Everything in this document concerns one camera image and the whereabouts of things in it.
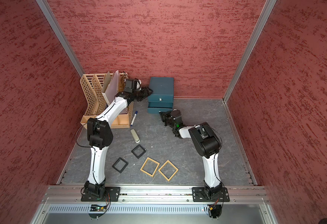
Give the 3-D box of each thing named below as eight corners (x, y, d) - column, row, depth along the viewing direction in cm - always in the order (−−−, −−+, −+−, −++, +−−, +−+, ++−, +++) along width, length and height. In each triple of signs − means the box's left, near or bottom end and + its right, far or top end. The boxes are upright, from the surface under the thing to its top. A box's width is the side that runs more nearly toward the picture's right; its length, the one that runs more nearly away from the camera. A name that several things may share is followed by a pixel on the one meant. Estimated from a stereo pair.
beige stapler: (136, 144, 96) (135, 141, 93) (130, 132, 101) (129, 130, 98) (140, 141, 97) (139, 139, 94) (134, 130, 102) (133, 128, 100)
